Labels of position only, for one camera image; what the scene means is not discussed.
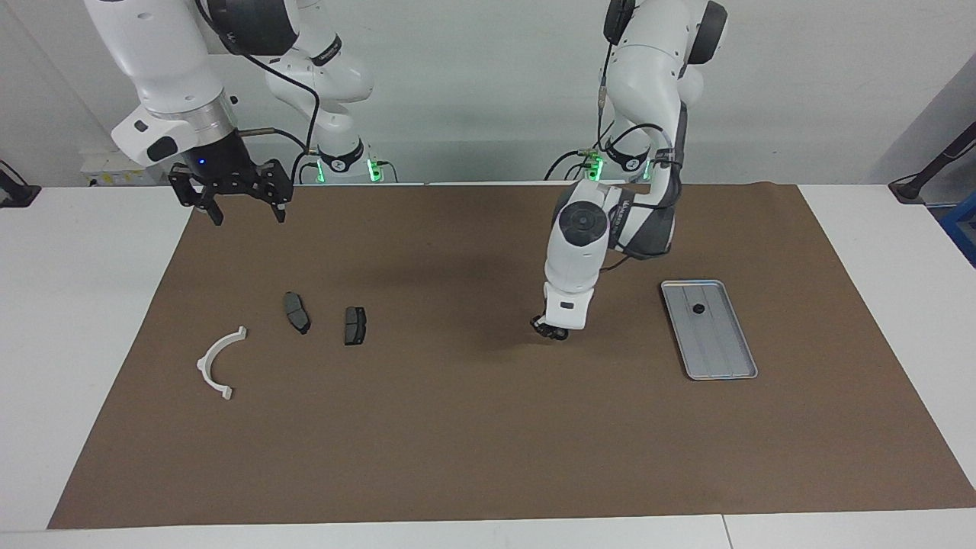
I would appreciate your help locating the black angled stand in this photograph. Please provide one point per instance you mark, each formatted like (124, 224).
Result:
(911, 189)

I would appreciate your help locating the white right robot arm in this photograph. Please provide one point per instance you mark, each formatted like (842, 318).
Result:
(160, 53)

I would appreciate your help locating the black table clamp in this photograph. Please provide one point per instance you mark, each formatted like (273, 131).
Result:
(19, 194)

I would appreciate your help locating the white background box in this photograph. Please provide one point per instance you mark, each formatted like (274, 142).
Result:
(122, 166)

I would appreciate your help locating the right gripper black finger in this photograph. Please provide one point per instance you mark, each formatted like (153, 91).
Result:
(278, 211)
(216, 213)

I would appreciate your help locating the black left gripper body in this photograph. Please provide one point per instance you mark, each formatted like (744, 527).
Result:
(545, 326)

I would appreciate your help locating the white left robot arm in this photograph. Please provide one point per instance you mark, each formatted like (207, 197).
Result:
(579, 252)

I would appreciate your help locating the dark grey rectangular brake pad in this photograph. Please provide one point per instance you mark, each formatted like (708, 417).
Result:
(354, 326)

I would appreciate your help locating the silver metal tray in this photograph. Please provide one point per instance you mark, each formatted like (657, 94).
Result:
(720, 351)

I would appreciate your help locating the brown table mat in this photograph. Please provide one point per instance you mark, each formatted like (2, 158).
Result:
(488, 427)

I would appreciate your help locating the dark grey curved brake pad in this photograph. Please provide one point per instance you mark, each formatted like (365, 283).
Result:
(296, 311)

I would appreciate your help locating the blue bin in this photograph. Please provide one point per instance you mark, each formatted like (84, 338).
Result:
(962, 229)

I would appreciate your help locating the white curved plastic bracket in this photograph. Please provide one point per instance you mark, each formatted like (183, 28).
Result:
(204, 367)

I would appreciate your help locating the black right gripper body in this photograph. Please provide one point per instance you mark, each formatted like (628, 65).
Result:
(221, 162)

